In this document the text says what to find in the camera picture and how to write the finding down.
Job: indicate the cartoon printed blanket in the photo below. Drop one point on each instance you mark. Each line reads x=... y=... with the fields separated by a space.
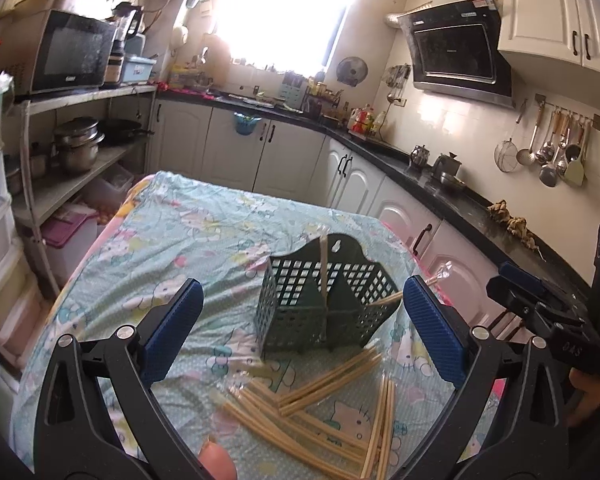
x=180 y=240

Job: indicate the pink-lidded storage box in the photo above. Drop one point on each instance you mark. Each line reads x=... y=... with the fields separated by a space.
x=67 y=240

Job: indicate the light blue plastic container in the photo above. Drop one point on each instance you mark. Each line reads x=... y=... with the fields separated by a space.
x=137 y=69

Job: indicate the black blender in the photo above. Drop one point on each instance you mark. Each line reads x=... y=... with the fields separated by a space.
x=127 y=25

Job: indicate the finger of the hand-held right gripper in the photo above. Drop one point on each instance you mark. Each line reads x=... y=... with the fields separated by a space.
x=515 y=305
x=522 y=277

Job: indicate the cardboard box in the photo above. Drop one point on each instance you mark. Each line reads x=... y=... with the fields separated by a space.
x=55 y=0

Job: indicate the blue hanging bag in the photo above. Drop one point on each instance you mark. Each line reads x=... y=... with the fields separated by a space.
x=245 y=124

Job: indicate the steel teapot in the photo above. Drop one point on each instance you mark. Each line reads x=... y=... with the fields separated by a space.
x=418 y=156

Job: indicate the red-labelled oil bottle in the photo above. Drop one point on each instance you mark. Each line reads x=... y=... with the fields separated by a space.
x=360 y=120

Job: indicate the white upper cabinet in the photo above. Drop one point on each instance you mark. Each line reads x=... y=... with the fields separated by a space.
x=555 y=15

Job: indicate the white lower cabinets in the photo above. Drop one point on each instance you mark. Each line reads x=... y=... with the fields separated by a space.
x=280 y=160

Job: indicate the ginger roots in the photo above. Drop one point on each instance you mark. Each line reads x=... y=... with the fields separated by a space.
x=512 y=222

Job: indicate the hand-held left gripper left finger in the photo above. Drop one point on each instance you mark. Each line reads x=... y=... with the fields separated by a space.
x=176 y=330

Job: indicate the steel bowl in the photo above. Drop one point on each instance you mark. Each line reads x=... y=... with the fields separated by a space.
x=452 y=181

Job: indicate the black microwave oven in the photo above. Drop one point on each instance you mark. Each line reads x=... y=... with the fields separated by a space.
x=70 y=52

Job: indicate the yellow oil bottle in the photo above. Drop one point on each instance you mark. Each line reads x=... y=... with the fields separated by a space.
x=379 y=124

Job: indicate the steel ladle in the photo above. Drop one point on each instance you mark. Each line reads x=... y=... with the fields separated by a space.
x=526 y=155

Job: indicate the steel kettle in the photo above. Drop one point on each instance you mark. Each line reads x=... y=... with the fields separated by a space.
x=446 y=166

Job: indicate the wooden cutting board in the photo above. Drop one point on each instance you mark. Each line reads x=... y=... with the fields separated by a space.
x=216 y=57

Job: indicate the person's left hand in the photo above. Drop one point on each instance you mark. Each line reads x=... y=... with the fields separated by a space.
x=217 y=462

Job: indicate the black spice rack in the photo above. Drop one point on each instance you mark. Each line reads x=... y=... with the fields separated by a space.
x=324 y=105

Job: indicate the clear plastic container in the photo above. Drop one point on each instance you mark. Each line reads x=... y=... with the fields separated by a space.
x=115 y=187

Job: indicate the white shelf rack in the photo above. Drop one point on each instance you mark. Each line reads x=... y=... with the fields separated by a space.
x=60 y=195

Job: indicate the black wok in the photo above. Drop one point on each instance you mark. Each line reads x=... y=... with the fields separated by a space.
x=120 y=131

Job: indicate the black ladle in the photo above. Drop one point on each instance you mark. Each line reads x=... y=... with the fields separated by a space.
x=547 y=175

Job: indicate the green spatula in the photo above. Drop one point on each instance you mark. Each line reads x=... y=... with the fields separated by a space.
x=575 y=172

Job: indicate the light blue knife block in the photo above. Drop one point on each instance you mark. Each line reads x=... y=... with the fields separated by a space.
x=294 y=91

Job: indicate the hanging kitchen tools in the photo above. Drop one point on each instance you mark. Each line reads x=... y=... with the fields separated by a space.
x=399 y=80

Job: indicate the person's right hand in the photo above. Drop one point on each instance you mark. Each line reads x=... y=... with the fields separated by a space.
x=587 y=400

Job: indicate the black kitchen countertop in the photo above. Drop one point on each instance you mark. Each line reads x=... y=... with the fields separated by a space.
x=460 y=205

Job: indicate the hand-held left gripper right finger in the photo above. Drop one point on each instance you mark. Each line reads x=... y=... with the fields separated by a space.
x=430 y=330

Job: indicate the black range hood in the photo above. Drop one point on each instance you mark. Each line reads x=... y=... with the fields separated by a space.
x=455 y=55

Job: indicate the green plastic utensil basket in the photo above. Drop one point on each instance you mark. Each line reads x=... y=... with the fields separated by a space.
x=320 y=317

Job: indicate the white wall socket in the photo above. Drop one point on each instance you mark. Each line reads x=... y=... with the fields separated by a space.
x=401 y=102

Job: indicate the stack of steel pots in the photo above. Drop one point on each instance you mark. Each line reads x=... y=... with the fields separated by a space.
x=77 y=145

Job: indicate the kitchen window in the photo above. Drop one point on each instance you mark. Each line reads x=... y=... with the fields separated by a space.
x=285 y=5

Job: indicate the wall utensil rail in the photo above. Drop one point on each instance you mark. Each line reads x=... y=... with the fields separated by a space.
x=570 y=112

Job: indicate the pile of wooden chopsticks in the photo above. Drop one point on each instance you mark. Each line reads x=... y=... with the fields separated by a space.
x=325 y=415

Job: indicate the small wall fan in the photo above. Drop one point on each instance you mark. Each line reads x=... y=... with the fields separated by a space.
x=352 y=71

